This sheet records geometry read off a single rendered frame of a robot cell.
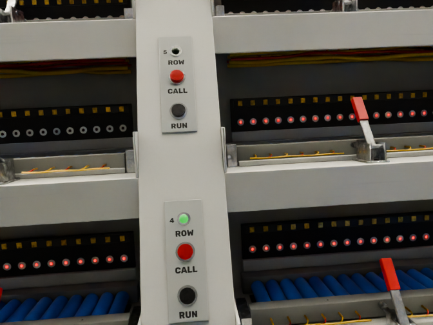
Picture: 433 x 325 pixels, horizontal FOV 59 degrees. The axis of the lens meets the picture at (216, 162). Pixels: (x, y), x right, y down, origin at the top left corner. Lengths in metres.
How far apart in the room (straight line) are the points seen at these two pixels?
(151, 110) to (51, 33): 0.16
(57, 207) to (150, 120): 0.14
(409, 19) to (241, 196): 0.32
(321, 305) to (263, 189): 0.16
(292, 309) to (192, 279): 0.14
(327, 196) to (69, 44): 0.36
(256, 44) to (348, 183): 0.20
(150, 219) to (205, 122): 0.12
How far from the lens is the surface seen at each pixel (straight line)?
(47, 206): 0.45
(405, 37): 0.57
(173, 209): 0.41
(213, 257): 0.41
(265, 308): 0.48
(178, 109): 0.44
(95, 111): 0.63
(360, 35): 0.54
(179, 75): 0.45
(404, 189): 0.49
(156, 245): 0.41
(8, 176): 0.49
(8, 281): 0.63
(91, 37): 0.51
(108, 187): 0.43
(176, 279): 0.41
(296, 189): 0.44
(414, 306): 0.54
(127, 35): 0.50
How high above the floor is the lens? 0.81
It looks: 15 degrees up
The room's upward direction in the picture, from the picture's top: 4 degrees counter-clockwise
